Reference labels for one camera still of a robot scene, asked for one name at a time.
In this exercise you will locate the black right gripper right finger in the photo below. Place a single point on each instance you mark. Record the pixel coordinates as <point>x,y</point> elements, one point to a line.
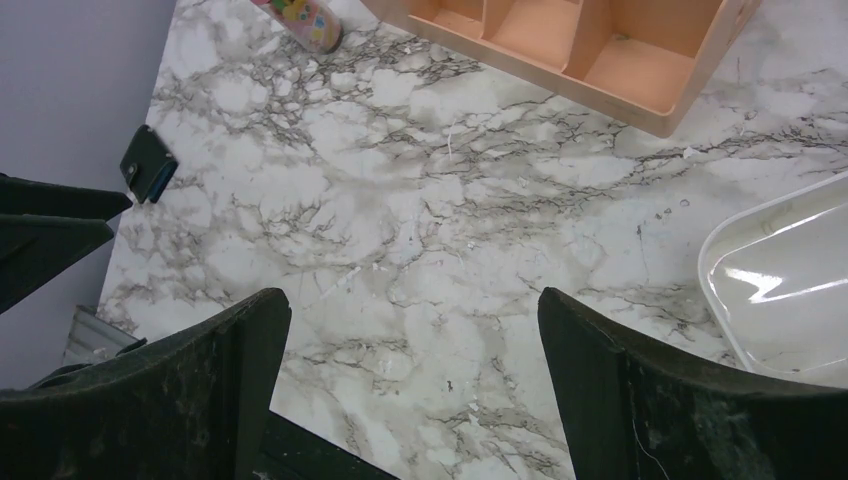
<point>634,407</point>

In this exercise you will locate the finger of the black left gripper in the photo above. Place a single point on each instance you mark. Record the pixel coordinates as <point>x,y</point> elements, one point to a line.
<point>35,249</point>
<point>25,197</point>

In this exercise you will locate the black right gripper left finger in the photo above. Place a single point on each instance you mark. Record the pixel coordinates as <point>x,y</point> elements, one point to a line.
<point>193,405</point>

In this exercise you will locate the black leather card holder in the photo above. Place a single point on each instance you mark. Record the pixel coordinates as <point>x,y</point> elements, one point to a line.
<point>147,165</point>

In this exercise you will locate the white plastic tray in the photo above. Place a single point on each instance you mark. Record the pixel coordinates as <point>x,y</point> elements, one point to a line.
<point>775,278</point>

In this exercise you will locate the pink cartoon bottle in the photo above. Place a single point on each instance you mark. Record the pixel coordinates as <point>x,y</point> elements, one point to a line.
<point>313,25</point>

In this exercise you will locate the peach desk organizer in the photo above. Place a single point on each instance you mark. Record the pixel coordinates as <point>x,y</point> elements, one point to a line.
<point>641,62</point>

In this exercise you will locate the aluminium table frame rail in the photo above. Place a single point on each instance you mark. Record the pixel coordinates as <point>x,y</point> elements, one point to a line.
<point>92,340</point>

